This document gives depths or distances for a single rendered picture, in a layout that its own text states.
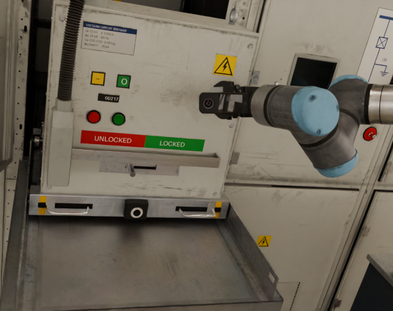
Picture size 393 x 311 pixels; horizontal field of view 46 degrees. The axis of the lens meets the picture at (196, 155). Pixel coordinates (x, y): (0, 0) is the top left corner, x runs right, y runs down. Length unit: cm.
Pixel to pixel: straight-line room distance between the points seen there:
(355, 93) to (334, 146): 15
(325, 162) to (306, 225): 102
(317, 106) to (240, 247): 52
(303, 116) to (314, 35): 79
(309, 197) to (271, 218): 17
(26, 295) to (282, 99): 65
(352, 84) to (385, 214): 117
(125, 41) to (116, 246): 50
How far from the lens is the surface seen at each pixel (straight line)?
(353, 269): 227
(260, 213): 184
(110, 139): 117
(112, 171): 121
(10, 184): 162
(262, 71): 159
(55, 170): 108
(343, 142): 97
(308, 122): 88
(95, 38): 110
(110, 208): 125
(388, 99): 104
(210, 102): 102
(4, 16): 143
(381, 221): 219
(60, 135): 104
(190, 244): 125
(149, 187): 125
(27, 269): 110
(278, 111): 92
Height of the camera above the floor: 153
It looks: 23 degrees down
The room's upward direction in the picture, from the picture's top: 12 degrees clockwise
